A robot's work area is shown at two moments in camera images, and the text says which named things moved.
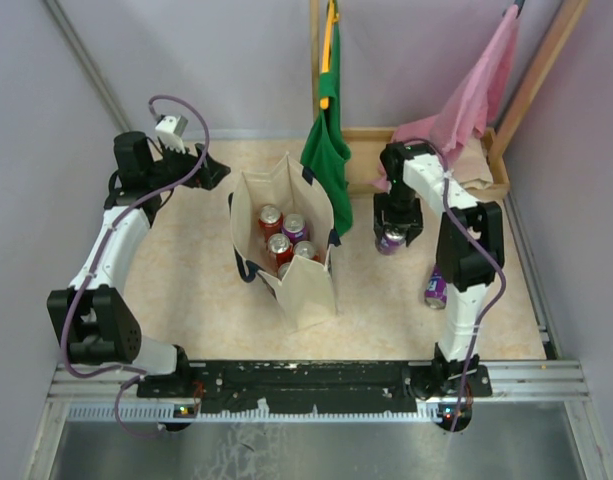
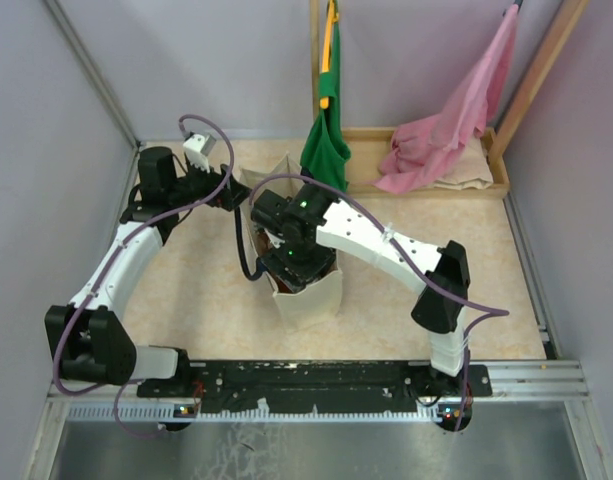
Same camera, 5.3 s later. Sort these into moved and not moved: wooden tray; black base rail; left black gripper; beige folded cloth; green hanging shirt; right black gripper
Moved: left black gripper; right black gripper
Not moved: beige folded cloth; green hanging shirt; black base rail; wooden tray
